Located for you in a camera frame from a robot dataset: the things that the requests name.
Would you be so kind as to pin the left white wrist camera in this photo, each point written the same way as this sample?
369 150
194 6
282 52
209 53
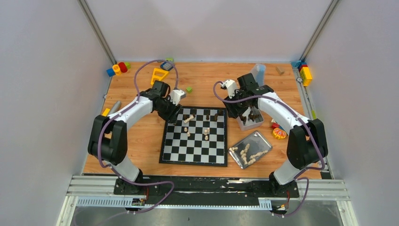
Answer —
176 96

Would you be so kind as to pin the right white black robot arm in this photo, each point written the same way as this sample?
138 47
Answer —
307 142

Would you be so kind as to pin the silver metal tray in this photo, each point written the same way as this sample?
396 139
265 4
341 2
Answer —
250 149

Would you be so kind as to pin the blue cube block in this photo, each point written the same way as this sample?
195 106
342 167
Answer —
110 72

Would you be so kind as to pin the small wooden block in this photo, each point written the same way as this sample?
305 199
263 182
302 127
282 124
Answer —
280 70

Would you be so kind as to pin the yellow triangular toy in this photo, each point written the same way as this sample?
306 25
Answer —
158 75

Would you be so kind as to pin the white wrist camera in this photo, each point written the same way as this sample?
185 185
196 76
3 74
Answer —
230 86
176 96

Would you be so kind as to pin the yellow lego brick stack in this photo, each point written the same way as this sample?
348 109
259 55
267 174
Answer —
306 76

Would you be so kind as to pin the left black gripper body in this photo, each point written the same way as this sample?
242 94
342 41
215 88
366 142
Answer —
170 111

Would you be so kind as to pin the red cylinder block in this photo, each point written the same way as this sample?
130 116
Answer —
123 67

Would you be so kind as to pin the blue grey toy block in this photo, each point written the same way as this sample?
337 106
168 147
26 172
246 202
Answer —
168 65

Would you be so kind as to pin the yellow red round toy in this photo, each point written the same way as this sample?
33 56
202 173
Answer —
279 133

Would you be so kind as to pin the small yellow block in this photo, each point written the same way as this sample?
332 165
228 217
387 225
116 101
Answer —
106 112

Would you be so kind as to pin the yellow cylinder block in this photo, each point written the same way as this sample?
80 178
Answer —
116 69

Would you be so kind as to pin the black white chessboard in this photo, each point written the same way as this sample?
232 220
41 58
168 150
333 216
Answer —
202 141

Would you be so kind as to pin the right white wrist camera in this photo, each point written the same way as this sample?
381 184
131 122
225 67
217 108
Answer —
230 86

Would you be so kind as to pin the white metal box dark pieces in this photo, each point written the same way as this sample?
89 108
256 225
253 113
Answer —
250 119

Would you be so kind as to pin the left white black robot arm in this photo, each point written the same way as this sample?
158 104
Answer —
109 135

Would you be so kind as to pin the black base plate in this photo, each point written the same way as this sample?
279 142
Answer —
204 190

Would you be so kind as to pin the grey cylinder marker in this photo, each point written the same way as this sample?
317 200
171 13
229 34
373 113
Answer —
115 108

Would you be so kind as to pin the red white blue toy car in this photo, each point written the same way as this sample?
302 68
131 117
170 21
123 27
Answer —
274 124

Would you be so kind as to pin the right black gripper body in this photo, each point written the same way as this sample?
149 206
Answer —
238 108

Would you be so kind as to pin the clear plastic container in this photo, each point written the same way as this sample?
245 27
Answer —
258 72

